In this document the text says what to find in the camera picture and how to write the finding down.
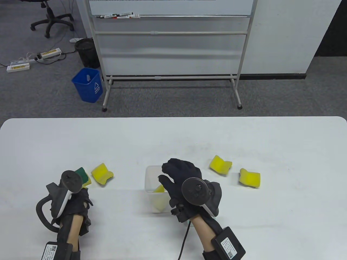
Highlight black office chair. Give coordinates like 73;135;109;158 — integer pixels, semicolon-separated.
20;0;75;38

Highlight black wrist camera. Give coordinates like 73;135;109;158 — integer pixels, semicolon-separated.
170;204;187;223
81;217;92;236

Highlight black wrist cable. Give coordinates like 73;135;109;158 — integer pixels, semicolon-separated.
178;221;191;260

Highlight black wrist sensor box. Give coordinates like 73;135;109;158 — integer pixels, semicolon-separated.
211;227;246;259
41;242;73;260

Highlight white power strips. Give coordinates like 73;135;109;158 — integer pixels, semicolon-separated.
10;53;41;65

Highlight person's right forearm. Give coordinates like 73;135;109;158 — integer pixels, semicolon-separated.
190;214;225;260

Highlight person's left hand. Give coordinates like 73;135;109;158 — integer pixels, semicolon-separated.
50;188;94;236

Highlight clear plastic airtight container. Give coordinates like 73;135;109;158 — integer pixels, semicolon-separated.
145;166;170;213

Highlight black mesh wastebasket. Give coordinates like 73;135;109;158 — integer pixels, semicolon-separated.
75;38;101;69

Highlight yellow green scouring sponge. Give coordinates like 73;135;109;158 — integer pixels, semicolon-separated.
239;168;261;189
209;155;233;175
75;167;92;189
153;185;166;212
91;162;114;186

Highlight person's left forearm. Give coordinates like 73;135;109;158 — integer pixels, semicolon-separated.
56;214;83;254

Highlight white mobile whiteboard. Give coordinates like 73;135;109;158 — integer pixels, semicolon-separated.
77;0;258;112

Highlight blue plastic bin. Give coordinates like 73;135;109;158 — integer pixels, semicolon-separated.
71;68;103;103

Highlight white power strip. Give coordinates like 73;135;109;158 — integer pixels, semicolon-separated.
7;63;30;73
40;48;62;59

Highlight person's right hand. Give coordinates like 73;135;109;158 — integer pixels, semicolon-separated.
158;158;217;224

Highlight black tracking controller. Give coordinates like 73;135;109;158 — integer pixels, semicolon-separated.
181;177;223;217
36;170;83;233

